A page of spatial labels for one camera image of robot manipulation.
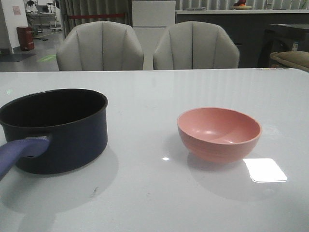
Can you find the white cabinet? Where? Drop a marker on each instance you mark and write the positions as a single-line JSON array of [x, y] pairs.
[[149, 18]]

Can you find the grey counter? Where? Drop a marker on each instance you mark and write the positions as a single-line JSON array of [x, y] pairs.
[[245, 27]]

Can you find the fruit plate on counter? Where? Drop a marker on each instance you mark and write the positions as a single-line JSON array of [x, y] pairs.
[[241, 5]]

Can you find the red trash bin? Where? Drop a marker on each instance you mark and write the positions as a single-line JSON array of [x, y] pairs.
[[25, 38]]

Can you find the tan cushion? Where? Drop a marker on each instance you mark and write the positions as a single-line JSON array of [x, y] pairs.
[[291, 59]]

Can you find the right beige chair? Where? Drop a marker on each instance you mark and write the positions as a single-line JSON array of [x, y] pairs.
[[195, 45]]

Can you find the beige chair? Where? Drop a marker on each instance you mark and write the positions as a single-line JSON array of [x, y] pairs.
[[100, 46], [195, 45]]

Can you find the dark blue saucepan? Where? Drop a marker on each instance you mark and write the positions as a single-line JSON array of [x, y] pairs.
[[54, 131]]

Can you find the dark side table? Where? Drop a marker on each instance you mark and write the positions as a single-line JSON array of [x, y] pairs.
[[283, 38]]

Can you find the left beige chair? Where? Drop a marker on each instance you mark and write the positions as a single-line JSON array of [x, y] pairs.
[[100, 46]]

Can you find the red barrier tape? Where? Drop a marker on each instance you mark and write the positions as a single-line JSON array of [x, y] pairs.
[[97, 16]]

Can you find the pink bowl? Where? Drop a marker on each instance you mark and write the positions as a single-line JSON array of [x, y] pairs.
[[217, 134]]

